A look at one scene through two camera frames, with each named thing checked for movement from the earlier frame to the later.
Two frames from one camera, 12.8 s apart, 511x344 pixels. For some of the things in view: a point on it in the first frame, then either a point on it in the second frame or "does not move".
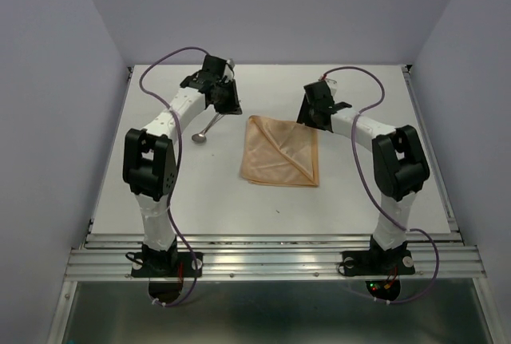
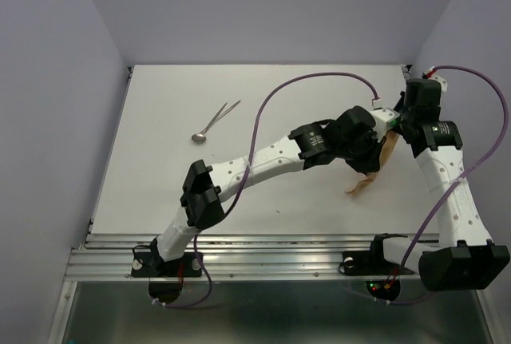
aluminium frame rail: [271, 257] does not move
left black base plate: [164, 264] does not move
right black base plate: [378, 262] does not move
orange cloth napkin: [279, 152] to [386, 149]
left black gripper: [234, 106] to [371, 163]
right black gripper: [303, 116] to [400, 103]
